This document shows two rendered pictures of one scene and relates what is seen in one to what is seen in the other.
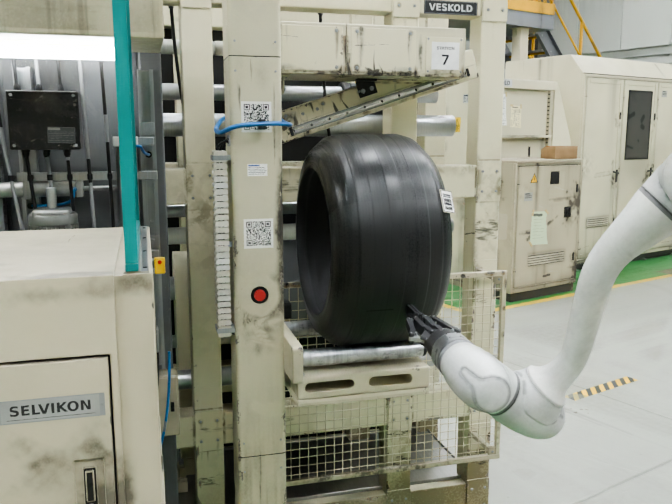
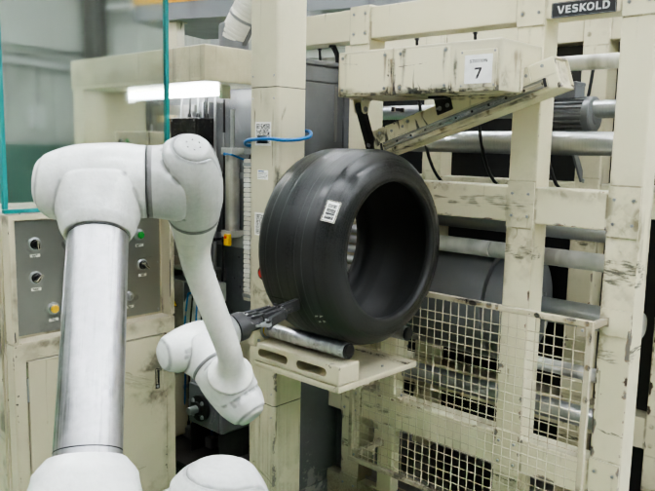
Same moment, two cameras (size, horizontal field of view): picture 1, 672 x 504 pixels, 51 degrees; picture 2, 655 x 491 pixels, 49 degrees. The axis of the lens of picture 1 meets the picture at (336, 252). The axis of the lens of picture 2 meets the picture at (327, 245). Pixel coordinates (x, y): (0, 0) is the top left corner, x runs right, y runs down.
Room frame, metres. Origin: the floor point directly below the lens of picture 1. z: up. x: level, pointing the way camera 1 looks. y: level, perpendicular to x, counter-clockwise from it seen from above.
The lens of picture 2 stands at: (0.72, -1.87, 1.48)
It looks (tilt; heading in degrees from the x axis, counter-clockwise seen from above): 8 degrees down; 58
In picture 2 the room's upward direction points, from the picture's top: 1 degrees clockwise
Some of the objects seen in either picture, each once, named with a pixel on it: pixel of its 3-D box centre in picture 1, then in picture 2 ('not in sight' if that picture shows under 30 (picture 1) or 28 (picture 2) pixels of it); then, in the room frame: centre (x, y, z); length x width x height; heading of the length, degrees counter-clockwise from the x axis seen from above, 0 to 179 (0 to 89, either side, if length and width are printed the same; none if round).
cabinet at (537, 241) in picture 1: (524, 226); not in sight; (6.48, -1.76, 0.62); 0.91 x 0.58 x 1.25; 124
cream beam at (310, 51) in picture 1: (359, 55); (434, 73); (2.22, -0.07, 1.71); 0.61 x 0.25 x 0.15; 105
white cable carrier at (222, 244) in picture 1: (223, 244); (252, 230); (1.77, 0.29, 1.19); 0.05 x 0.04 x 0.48; 15
